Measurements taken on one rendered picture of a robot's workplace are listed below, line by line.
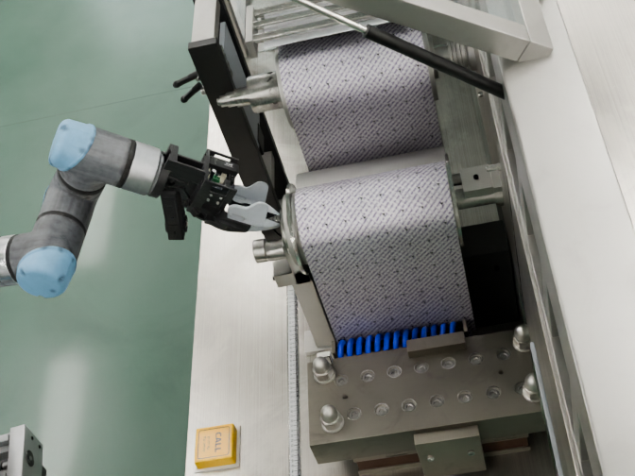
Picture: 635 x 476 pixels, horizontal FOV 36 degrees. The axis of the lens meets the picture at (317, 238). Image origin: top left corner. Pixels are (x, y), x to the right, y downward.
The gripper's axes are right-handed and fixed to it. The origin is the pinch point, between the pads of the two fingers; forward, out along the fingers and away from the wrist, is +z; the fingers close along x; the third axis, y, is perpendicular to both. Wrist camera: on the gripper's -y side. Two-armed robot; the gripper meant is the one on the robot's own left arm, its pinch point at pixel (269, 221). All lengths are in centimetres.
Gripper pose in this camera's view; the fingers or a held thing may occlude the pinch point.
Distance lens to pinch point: 157.6
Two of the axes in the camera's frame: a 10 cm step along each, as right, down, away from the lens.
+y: 4.5, -6.1, -6.5
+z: 8.9, 2.9, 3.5
